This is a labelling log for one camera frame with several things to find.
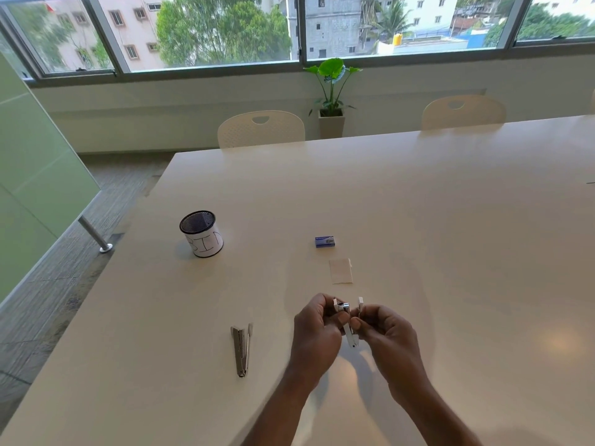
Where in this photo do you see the person's left hand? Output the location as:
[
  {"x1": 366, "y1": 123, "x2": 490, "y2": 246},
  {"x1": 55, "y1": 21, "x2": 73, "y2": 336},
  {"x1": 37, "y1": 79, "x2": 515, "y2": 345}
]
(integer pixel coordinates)
[{"x1": 288, "y1": 293, "x2": 346, "y2": 386}]

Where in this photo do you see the person's right hand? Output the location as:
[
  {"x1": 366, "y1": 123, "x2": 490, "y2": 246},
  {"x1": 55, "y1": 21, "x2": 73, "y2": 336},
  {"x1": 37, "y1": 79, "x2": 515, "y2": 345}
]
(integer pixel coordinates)
[{"x1": 350, "y1": 304, "x2": 430, "y2": 404}]

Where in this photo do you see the white stapler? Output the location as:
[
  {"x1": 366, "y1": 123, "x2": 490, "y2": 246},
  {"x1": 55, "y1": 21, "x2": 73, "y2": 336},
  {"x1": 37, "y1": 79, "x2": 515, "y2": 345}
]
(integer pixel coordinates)
[{"x1": 333, "y1": 297, "x2": 364, "y2": 350}]

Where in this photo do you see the person's left forearm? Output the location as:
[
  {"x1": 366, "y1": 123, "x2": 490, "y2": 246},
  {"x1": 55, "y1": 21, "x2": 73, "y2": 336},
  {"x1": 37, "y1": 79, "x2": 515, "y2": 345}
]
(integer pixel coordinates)
[{"x1": 242, "y1": 369, "x2": 321, "y2": 446}]

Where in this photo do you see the person's right forearm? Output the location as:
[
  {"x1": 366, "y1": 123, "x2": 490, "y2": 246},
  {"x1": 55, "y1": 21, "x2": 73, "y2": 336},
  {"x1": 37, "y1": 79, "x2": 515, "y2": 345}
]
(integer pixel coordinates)
[{"x1": 390, "y1": 381, "x2": 484, "y2": 446}]

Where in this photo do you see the small white paper sheet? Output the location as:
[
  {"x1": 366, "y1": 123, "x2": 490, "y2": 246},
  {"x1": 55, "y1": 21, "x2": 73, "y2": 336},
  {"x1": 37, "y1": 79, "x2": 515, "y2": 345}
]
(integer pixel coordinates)
[{"x1": 329, "y1": 258, "x2": 354, "y2": 285}]

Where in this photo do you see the silver stapler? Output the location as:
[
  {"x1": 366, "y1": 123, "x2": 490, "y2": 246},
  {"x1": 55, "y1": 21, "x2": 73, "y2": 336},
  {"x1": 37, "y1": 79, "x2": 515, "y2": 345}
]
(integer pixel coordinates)
[{"x1": 231, "y1": 323, "x2": 254, "y2": 378}]

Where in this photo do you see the black mesh cup paper label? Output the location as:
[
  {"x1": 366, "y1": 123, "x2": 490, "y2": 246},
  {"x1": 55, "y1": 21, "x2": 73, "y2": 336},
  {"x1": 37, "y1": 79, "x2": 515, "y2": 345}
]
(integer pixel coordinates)
[{"x1": 179, "y1": 210, "x2": 224, "y2": 259}]

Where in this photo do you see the white square plant pot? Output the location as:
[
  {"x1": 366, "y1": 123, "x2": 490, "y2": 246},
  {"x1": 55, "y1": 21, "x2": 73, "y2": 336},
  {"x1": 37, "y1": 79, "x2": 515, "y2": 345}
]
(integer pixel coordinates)
[{"x1": 318, "y1": 109, "x2": 346, "y2": 139}]

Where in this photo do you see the white plastic chair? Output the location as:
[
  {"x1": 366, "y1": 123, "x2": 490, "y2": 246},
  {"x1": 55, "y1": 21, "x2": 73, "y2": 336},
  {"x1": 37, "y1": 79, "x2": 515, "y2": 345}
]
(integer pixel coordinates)
[
  {"x1": 218, "y1": 110, "x2": 306, "y2": 149},
  {"x1": 421, "y1": 95, "x2": 507, "y2": 131}
]

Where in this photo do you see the green potted plant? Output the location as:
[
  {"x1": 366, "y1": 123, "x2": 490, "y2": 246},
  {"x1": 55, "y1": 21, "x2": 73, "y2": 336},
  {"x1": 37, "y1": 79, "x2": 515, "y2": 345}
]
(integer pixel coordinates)
[{"x1": 303, "y1": 58, "x2": 363, "y2": 117}]

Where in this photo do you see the frosted glass partition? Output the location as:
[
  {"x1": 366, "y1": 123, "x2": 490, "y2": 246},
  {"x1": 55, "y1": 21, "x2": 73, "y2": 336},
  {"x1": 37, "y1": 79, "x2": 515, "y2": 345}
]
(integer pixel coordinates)
[{"x1": 0, "y1": 51, "x2": 101, "y2": 304}]

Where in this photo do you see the metal partition support post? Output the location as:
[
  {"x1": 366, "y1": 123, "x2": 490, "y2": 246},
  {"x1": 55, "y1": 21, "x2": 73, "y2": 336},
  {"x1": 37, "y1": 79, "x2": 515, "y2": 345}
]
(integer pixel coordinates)
[{"x1": 77, "y1": 216, "x2": 113, "y2": 254}]

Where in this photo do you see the aluminium window frame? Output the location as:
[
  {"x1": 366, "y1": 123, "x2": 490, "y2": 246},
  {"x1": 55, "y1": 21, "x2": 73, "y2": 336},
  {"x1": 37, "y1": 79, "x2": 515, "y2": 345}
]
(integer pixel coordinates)
[{"x1": 0, "y1": 0, "x2": 595, "y2": 84}]

